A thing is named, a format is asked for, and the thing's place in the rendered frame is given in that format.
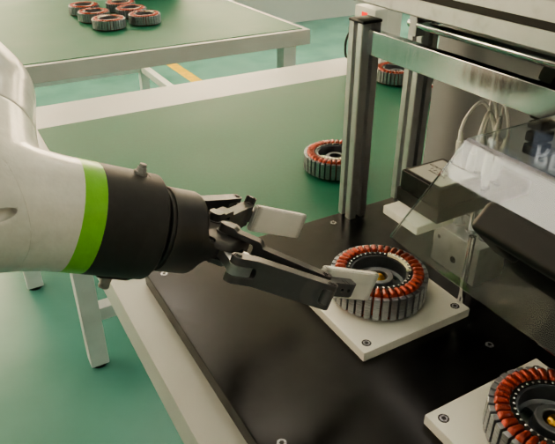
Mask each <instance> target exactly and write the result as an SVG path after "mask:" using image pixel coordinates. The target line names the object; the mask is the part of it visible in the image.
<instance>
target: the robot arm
mask: <svg viewBox="0 0 555 444"><path fill-rule="evenodd" d="M146 167H147V165H146V164H145V163H142V162H140V164H139V166H137V169H129V168H126V167H121V166H113V165H109V164H104V163H100V162H96V161H91V160H87V159H79V158H74V157H71V156H67V155H63V154H60V153H56V152H51V151H48V150H45V149H42V148H40V147H39V144H38V139H37V133H36V95H35V90H34V86H33V81H32V79H31V78H30V75H29V74H28V72H27V70H26V68H25V66H24V65H23V64H22V62H21V61H20V60H19V59H18V58H17V57H16V56H15V55H14V54H13V53H12V52H11V51H10V50H9V49H8V48H7V47H6V46H5V45H4V44H3V43H2V42H1V41H0V273H4V272H15V271H52V272H63V273H73V274H83V275H93V276H96V277H97V278H99V279H100V281H99V284H98V287H99V288H101V289H104V290H106V289H108V288H109V286H110V283H111V281H112V279H117V280H128V279H129V278H132V279H143V278H146V277H147V276H149V275H150V274H151V273H152V272H153V271H163V272H172V273H187V272H189V271H191V270H193V269H194V268H195V267H196V266H197V265H198V264H199V263H202V262H204V261H207V262H208V263H213V264H216V265H217V266H220V267H222V266H225V268H226V272H225V275H224V276H223V279H224V280H225V281H226V282H227V283H230V284H234V285H245V286H250V287H253V288H255V289H258V290H261V291H265V292H269V293H272V294H275V295H277V296H280V297H283V298H287V299H289V300H294V301H297V302H299V303H302V304H306V305H309V306H311V307H316V308H319V309H321V310H328V308H329V304H330V302H331V301H332V299H333V298H341V299H351V300H368V298H369V296H370V294H371V292H372V290H373V288H374V286H375V283H376V281H377V279H378V277H379V274H378V273H377V272H375V271H368V270H355V269H348V268H341V267H335V266H328V265H324V266H323V267H322V269H321V270H320V269H318V268H316V267H314V266H312V265H310V264H307V263H304V262H302V261H300V260H297V259H295V258H293V257H290V256H288V255H285V254H283V253H281V252H278V251H277V250H275V249H272V248H268V247H266V246H265V245H264V242H263V240H262V239H261V238H258V237H256V236H254V235H252V234H250V233H246V232H244V231H242V230H241V228H242V227H243V226H246V225H247V223H248V226H247V229H248V230H249V231H252V232H258V233H268V234H274V235H280V236H285V237H291V238H296V239H297V238H298V237H299V235H300V231H301V229H302V227H303V225H304V223H305V220H306V218H307V215H305V214H304V213H299V212H295V211H287V210H281V209H277V208H272V207H268V206H263V205H258V204H257V205H256V206H255V207H254V205H255V201H256V198H254V197H253V196H246V199H245V201H244V202H241V199H242V197H241V196H239V195H237V194H228V195H210V196H200V195H199V194H198V193H196V192H195V191H190V190H186V189H178V188H172V187H168V186H166V184H165V183H164V181H163V180H162V178H161V177H160V176H159V175H157V174H152V173H147V172H146V171H147V168H146ZM249 244H251V245H252V246H253V249H252V251H251V254H249V253H248V252H247V251H248V247H249Z"/></svg>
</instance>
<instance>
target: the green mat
mask: <svg viewBox="0 0 555 444"><path fill-rule="evenodd" d="M345 85H346V75H343V76H338V77H333V78H324V79H318V80H313V81H308V82H303V83H298V84H293V85H283V86H279V87H273V88H268V89H263V90H258V91H253V92H244V93H238V94H234V95H228V96H223V97H218V98H213V99H208V100H199V101H194V102H189V103H183V104H179V105H173V106H168V107H159V108H154V109H149V110H144V111H138V112H134V113H128V114H123V115H114V116H109V117H104V118H99V119H93V120H89V121H83V122H74V123H69V124H64V125H59V126H54V127H49V128H44V129H37V130H38V131H39V133H40V135H41V137H42V139H43V141H44V142H45V144H46V146H47V147H48V149H49V150H50V151H51V152H56V153H60V154H63V155H67V156H71V157H74V158H79V159H87V160H91V161H96V162H100V163H104V164H109V165H113V166H118V167H126V168H129V169H137V166H139V164H140V162H142V163H145V164H146V165H147V167H146V168H147V171H146V172H147V173H152V174H157V175H159V176H160V177H161V178H162V180H163V181H164V183H165V184H166V186H168V187H172V188H178V189H186V190H190V191H195V192H196V193H198V194H199V195H200V196H210V195H228V194H237V195H239V196H241V197H242V199H241V202H244V201H245V199H246V196H253V197H254V198H256V201H255V205H254V207H255V206H256V205H257V204H258V205H263V206H268V207H272V208H277V209H281V210H287V211H295V212H299V213H304V214H305V215H307V218H306V220H305V223H307V222H311V221H314V220H317V219H320V218H325V217H328V216H331V215H335V214H338V213H340V212H338V203H339V189H340V181H337V180H334V181H332V180H331V178H330V180H329V181H327V180H323V179H321V178H318V177H314V176H313V175H311V174H309V173H308V172H307V171H306V170H305V168H304V150H305V149H306V148H307V146H309V145H310V144H313V143H315V142H318V141H322V140H327V139H328V140H331V139H334V140H335V141H336V139H338V140H339V141H340V140H343V128H344V100H345ZM402 89H403V87H402V86H395V84H394V85H393V86H392V85H385V84H381V83H379V82H378V81H376V91H375V101H374V120H373V131H372V142H371V151H370V162H369V173H368V183H367V193H366V205H368V204H373V203H376V202H379V201H382V200H385V199H388V198H391V196H390V194H391V186H392V178H393V170H394V161H395V153H396V138H397V130H398V122H399V113H400V105H401V97H402ZM305 223H304V224H305Z"/></svg>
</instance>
